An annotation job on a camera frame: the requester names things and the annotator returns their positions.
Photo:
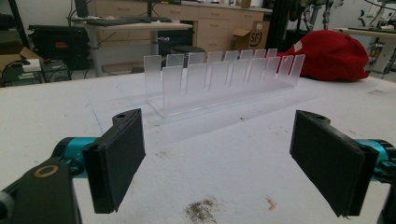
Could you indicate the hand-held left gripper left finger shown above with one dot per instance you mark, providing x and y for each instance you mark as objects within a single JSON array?
[{"x": 115, "y": 161}]

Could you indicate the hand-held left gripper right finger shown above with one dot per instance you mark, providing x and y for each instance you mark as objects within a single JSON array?
[{"x": 330, "y": 161}]

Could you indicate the red cap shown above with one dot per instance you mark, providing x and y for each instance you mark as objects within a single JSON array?
[{"x": 327, "y": 56}]

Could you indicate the clear acrylic slotted rack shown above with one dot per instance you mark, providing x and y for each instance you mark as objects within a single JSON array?
[{"x": 218, "y": 81}]

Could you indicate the grey desk with metal legs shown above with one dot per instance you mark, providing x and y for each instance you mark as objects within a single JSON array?
[{"x": 134, "y": 34}]

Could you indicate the black equipment case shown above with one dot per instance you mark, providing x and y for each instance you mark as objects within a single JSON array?
[{"x": 59, "y": 43}]

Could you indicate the wooden side table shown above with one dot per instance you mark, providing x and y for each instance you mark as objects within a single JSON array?
[{"x": 370, "y": 35}]

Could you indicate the black round stool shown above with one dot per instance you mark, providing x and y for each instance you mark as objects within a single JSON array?
[{"x": 188, "y": 49}]

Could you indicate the black keyboard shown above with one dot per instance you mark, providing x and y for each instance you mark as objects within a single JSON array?
[{"x": 124, "y": 20}]

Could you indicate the open cardboard box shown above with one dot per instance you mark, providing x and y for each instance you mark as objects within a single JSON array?
[{"x": 15, "y": 57}]

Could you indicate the cardboard box with black print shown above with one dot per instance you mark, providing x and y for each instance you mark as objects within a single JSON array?
[{"x": 251, "y": 36}]

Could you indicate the wooden drawer cabinet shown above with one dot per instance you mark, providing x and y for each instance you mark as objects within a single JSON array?
[{"x": 186, "y": 21}]

